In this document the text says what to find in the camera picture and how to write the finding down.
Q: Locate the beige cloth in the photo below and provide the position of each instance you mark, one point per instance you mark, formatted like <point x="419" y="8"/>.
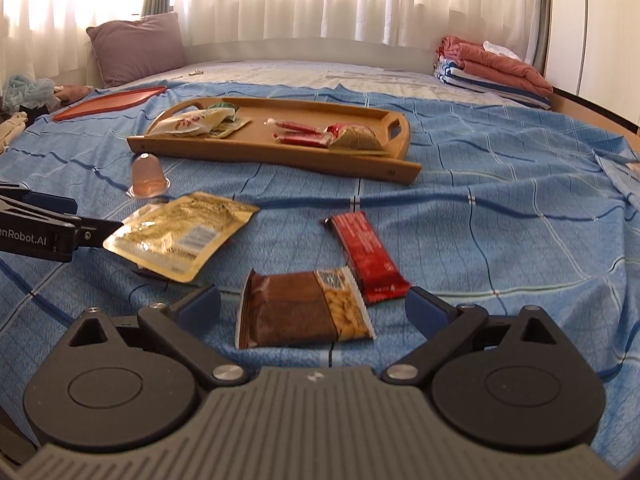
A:
<point x="12" y="127"/>

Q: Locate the blue checked bedsheet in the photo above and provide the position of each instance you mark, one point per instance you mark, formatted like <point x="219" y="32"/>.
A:
<point x="500" y="235"/>

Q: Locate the folded blue striped blanket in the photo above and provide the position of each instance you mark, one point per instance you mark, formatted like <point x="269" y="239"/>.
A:
<point x="475" y="82"/>

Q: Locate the red and gold snack packet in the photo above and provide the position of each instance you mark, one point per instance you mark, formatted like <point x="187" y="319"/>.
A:
<point x="357" y="139"/>

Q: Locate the black object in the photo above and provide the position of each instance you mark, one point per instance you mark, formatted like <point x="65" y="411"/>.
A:
<point x="40" y="112"/>

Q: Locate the mauve pillow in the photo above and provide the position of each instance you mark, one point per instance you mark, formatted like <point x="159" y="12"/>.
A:
<point x="135" y="50"/>

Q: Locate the stack of folded blankets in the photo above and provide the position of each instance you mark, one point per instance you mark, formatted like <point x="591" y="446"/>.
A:
<point x="500" y="67"/>

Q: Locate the red plastic tray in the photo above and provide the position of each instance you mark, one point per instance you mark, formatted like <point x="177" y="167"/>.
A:
<point x="105" y="104"/>

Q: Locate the brown nut snack bar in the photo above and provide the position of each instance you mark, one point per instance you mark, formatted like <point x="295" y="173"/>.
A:
<point x="295" y="310"/>

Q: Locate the green pea snack packet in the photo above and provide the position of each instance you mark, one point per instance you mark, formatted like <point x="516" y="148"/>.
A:
<point x="222" y="106"/>

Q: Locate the white wardrobe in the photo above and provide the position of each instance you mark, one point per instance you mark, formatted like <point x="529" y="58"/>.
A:
<point x="595" y="25"/>

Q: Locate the light blue plastic bag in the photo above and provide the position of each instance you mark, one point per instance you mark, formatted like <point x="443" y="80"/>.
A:
<point x="27" y="90"/>

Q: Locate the white snack packet red print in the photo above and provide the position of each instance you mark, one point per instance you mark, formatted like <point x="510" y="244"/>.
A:
<point x="187" y="122"/>

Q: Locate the wooden bed frame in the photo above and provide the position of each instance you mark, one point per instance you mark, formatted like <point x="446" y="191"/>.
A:
<point x="590" y="110"/>

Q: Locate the pink jelly cup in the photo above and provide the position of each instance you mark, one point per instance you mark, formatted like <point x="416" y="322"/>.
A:
<point x="146" y="175"/>

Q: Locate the white quilted mattress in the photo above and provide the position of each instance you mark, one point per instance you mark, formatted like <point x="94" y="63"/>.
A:
<point x="350" y="80"/>

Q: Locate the brown cloth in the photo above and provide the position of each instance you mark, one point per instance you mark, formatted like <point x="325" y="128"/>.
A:
<point x="72" y="94"/>

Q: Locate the clear cracker packet red label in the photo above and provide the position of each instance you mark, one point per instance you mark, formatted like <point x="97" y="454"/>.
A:
<point x="295" y="125"/>
<point x="300" y="138"/>

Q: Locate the white cloth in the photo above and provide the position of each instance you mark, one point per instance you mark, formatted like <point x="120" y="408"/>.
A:
<point x="500" y="49"/>

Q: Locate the red snack bar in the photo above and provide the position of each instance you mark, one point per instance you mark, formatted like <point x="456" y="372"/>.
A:
<point x="367" y="255"/>

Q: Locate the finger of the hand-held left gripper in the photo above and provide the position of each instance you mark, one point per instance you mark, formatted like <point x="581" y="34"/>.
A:
<point x="97" y="232"/>
<point x="50" y="203"/>

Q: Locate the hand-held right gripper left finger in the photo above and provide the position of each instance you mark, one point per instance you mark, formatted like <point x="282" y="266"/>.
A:
<point x="195" y="310"/>

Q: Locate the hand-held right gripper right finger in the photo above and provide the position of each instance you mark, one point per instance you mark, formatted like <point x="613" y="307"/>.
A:
<point x="425" y="310"/>

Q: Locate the pale bed side panel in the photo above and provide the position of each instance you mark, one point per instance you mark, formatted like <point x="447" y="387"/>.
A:
<point x="310" y="50"/>

